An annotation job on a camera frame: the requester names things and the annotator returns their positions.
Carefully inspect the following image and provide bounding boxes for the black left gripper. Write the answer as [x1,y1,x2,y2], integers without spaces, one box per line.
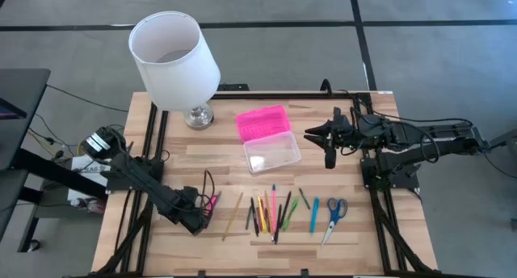
[174,185,223,230]

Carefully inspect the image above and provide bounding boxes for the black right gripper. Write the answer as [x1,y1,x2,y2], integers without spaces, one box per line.
[303,107,359,156]

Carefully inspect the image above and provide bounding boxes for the pink pen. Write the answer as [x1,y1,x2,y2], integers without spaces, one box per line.
[204,192,220,217]

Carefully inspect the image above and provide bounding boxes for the yellow pencil green end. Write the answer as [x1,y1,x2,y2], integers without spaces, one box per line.
[221,192,245,242]

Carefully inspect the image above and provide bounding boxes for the black marker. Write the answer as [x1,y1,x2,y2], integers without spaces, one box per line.
[280,190,292,229]
[250,196,260,237]
[274,204,283,245]

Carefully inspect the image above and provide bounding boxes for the yellow highlighter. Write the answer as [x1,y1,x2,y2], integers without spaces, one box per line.
[256,195,268,234]

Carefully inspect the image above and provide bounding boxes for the clear pencil box pink lid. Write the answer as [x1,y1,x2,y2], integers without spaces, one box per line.
[235,104,303,175]

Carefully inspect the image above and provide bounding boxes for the orange pencil pink eraser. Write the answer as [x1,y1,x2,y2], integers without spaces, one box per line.
[263,190,276,242]

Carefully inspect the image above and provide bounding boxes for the pink pencil blue eraser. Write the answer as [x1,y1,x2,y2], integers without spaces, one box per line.
[271,183,278,231]

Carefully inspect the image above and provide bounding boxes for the light green pen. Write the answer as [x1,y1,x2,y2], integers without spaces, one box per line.
[282,196,301,231]

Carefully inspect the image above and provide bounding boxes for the blue handled scissors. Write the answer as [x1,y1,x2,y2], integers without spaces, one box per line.
[321,196,349,247]

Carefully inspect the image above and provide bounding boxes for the teal blue pen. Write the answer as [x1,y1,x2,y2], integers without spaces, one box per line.
[309,196,321,235]

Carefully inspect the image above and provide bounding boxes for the clear plastic pencil box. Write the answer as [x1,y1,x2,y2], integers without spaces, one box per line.
[64,91,485,278]

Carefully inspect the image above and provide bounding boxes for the white cardboard box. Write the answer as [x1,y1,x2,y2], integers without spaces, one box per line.
[66,155,113,202]

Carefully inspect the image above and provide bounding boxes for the white shade silver table lamp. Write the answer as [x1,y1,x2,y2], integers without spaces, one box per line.
[128,10,222,131]

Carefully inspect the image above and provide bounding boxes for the gray stand leg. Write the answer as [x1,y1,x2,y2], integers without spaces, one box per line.
[490,128,517,158]

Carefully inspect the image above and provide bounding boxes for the black side desk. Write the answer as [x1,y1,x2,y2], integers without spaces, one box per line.
[0,67,110,253]

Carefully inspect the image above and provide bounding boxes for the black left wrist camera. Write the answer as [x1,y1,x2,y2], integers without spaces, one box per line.
[183,213,211,235]

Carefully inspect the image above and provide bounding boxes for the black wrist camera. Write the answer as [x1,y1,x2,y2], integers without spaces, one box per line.
[325,145,337,170]
[183,213,211,235]

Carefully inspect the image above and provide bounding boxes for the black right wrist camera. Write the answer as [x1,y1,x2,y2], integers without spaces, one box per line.
[325,145,337,170]

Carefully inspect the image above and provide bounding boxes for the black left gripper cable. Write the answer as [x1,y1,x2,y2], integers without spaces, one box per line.
[200,169,217,214]

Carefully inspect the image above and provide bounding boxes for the long black cable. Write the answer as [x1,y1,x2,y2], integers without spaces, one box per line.
[320,78,379,117]

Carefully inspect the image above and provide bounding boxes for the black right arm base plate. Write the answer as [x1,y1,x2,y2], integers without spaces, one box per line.
[360,155,421,191]

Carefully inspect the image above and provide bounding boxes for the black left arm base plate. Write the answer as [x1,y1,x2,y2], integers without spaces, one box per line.
[105,156,166,193]

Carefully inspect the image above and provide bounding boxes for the thin black floor cable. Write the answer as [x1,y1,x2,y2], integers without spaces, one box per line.
[45,83,130,113]

